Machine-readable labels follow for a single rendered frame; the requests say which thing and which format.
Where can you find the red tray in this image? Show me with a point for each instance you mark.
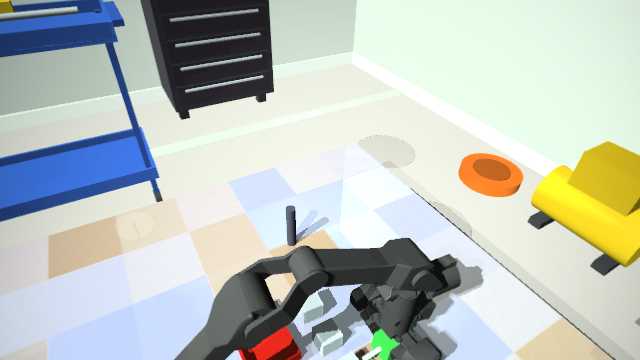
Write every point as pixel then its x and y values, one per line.
pixel 279 346

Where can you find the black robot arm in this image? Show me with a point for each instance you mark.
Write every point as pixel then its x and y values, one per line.
pixel 243 313

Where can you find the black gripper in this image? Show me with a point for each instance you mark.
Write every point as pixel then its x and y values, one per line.
pixel 377 317

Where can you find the black cylinder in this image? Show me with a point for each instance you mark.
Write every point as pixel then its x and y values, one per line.
pixel 291 225

